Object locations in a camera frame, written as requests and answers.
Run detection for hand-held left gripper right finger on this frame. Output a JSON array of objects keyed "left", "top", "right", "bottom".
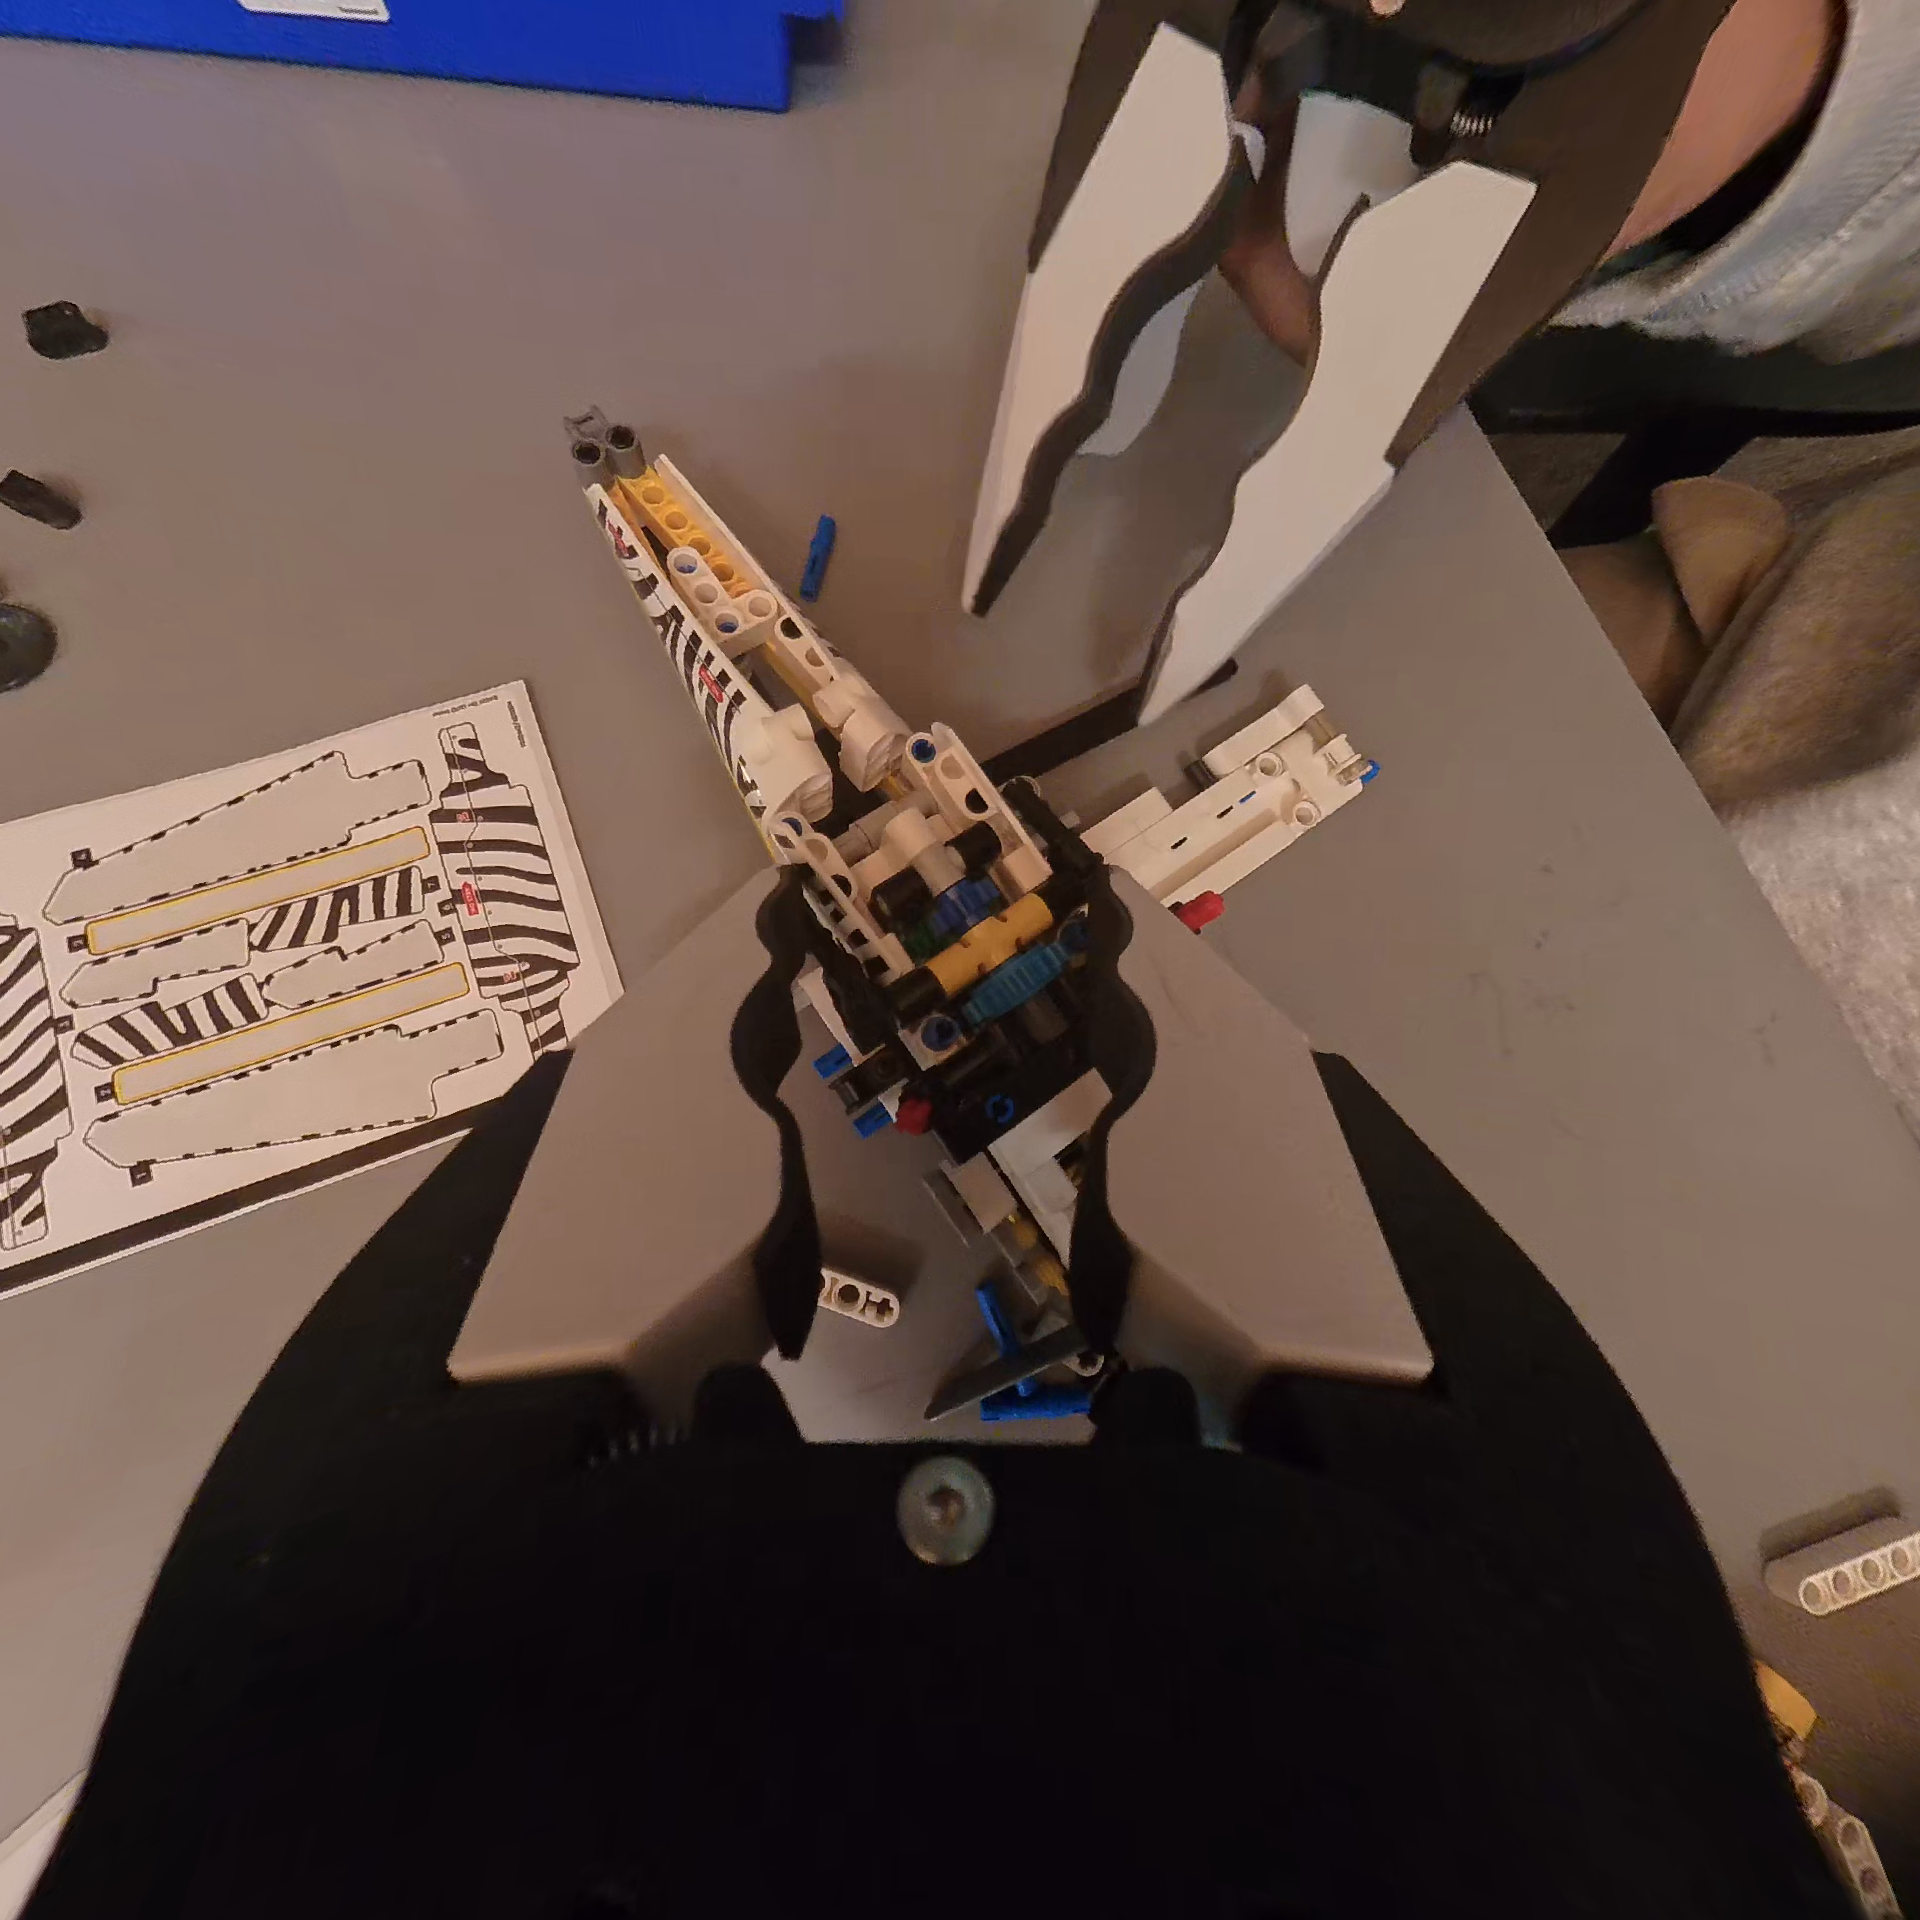
[{"left": 1069, "top": 867, "right": 1445, "bottom": 1389}]

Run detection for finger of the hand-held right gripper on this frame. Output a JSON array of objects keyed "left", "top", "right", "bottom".
[
  {"left": 1140, "top": 157, "right": 1544, "bottom": 728},
  {"left": 960, "top": 22, "right": 1259, "bottom": 616}
]

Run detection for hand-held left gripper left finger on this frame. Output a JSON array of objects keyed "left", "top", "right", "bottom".
[{"left": 448, "top": 870, "right": 825, "bottom": 1383}]

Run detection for white lego skid assembly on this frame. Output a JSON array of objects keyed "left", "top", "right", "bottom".
[{"left": 1079, "top": 680, "right": 1383, "bottom": 903}]

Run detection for zebra striped lego helicopter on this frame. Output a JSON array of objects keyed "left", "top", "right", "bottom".
[{"left": 563, "top": 404, "right": 1249, "bottom": 1420}]

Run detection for long black lego beam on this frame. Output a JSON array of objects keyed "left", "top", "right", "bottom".
[{"left": 977, "top": 660, "right": 1249, "bottom": 781}]

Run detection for short white lego beam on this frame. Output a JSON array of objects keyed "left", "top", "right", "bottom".
[{"left": 1763, "top": 1523, "right": 1920, "bottom": 1613}]

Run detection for long white lego beam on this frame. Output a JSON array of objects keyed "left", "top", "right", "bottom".
[{"left": 1793, "top": 1763, "right": 1876, "bottom": 1894}]

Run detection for person's right hand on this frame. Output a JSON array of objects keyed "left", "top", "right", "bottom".
[{"left": 1218, "top": 141, "right": 1335, "bottom": 360}]

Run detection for zebra sticker sheet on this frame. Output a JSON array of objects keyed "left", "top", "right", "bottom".
[{"left": 0, "top": 680, "right": 624, "bottom": 1298}]

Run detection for blue plastic bin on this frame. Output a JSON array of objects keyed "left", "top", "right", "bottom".
[{"left": 232, "top": 0, "right": 793, "bottom": 114}]

